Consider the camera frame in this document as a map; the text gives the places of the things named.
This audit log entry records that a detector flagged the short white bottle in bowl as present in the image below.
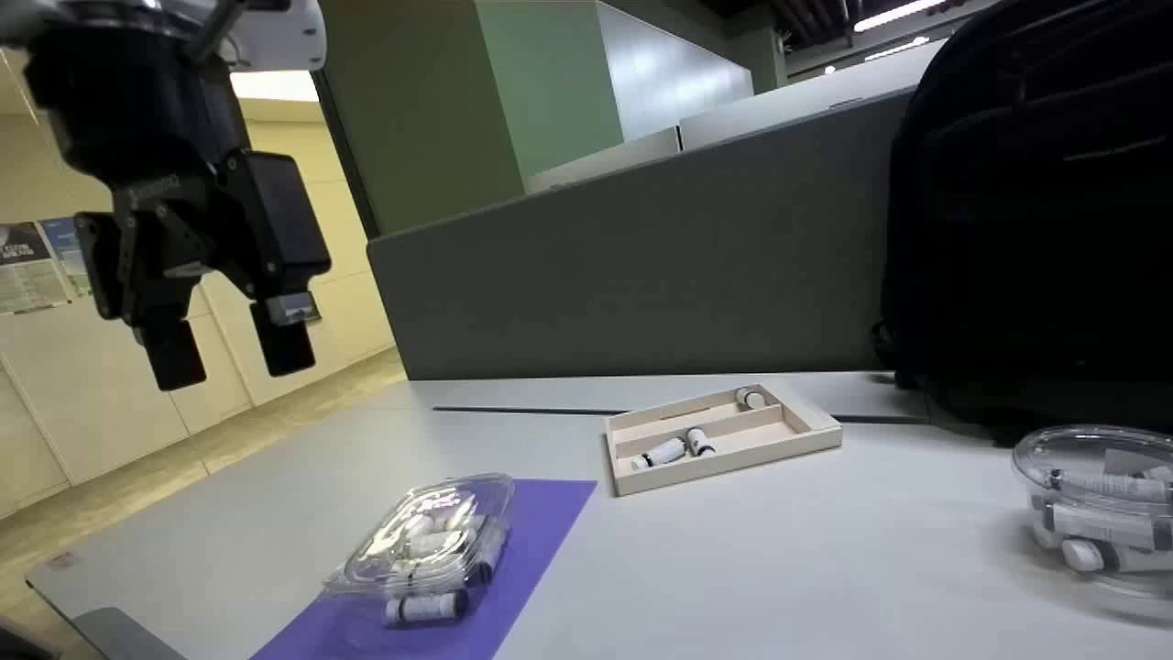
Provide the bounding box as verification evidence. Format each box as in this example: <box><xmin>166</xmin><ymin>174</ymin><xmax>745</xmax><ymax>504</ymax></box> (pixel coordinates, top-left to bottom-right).
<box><xmin>1057</xmin><ymin>541</ymin><xmax>1123</xmax><ymax>580</ymax></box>

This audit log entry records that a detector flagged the clear round plastic bowl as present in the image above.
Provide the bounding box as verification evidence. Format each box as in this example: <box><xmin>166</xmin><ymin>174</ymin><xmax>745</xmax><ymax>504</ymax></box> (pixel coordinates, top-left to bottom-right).
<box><xmin>1007</xmin><ymin>423</ymin><xmax>1173</xmax><ymax>593</ymax></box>

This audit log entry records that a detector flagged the white blue wall poster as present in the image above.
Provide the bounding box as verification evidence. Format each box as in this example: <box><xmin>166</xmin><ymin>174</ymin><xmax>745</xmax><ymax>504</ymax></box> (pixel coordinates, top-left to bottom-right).
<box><xmin>0</xmin><ymin>220</ymin><xmax>72</xmax><ymax>318</ymax></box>

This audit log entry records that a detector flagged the blue green wall poster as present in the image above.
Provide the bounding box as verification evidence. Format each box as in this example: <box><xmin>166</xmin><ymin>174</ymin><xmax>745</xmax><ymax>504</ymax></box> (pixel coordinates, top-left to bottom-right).
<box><xmin>35</xmin><ymin>212</ymin><xmax>100</xmax><ymax>300</ymax></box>

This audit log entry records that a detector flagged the white bottle dark cap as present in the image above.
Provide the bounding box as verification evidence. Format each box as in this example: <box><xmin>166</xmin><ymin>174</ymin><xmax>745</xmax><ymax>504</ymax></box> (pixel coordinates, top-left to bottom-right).
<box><xmin>382</xmin><ymin>587</ymin><xmax>472</xmax><ymax>630</ymax></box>

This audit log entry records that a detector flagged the green pillar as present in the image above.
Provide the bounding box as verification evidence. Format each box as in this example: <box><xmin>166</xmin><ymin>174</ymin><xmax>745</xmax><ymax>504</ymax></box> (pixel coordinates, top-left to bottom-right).
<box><xmin>310</xmin><ymin>0</ymin><xmax>628</xmax><ymax>244</ymax></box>

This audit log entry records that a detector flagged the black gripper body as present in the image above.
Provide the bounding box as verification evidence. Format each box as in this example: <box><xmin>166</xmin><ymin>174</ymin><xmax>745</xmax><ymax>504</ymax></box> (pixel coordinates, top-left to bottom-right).
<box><xmin>22</xmin><ymin>0</ymin><xmax>258</xmax><ymax>251</ymax></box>

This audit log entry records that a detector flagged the long ceiling light strip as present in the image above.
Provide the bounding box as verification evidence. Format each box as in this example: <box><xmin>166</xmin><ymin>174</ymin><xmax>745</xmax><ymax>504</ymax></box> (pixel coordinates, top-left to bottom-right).
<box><xmin>852</xmin><ymin>0</ymin><xmax>953</xmax><ymax>36</ymax></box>

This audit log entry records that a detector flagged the rectangular ceiling light panel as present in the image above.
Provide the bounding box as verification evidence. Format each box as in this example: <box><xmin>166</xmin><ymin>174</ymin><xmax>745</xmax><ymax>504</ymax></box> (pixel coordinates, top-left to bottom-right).
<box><xmin>228</xmin><ymin>68</ymin><xmax>322</xmax><ymax>108</ymax></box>

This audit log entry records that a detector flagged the clear plastic clamshell container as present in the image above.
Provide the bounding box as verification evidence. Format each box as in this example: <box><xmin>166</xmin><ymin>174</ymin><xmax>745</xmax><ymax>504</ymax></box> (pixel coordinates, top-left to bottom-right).
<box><xmin>322</xmin><ymin>472</ymin><xmax>519</xmax><ymax>602</ymax></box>

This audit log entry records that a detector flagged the white bottle inside clamshell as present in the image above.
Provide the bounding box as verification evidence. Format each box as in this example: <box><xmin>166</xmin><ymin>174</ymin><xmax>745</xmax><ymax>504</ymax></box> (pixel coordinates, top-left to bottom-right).
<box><xmin>386</xmin><ymin>555</ymin><xmax>470</xmax><ymax>597</ymax></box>

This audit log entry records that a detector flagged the gray partition wall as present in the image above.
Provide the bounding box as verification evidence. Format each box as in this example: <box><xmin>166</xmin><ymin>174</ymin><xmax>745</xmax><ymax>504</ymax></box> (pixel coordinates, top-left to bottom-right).
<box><xmin>366</xmin><ymin>92</ymin><xmax>913</xmax><ymax>382</ymax></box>

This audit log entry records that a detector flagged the black backpack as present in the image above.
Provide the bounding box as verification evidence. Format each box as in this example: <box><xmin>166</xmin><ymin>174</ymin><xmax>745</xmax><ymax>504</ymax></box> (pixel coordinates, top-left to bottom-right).
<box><xmin>876</xmin><ymin>0</ymin><xmax>1173</xmax><ymax>446</ymax></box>

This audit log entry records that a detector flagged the wooden tray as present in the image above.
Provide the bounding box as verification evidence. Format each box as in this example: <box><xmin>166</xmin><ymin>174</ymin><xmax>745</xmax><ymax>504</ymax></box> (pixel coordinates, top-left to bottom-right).
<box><xmin>597</xmin><ymin>382</ymin><xmax>845</xmax><ymax>498</ymax></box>

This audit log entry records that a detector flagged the long white bottle in bowl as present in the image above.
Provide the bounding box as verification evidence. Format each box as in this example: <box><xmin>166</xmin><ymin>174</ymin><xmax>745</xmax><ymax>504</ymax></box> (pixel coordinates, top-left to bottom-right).
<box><xmin>1036</xmin><ymin>504</ymin><xmax>1173</xmax><ymax>556</ymax></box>
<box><xmin>1045</xmin><ymin>462</ymin><xmax>1173</xmax><ymax>508</ymax></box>

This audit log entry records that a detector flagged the purple mat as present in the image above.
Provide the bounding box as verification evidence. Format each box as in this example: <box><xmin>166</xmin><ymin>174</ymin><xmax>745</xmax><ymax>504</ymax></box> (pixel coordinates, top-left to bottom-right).
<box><xmin>249</xmin><ymin>477</ymin><xmax>600</xmax><ymax>660</ymax></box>

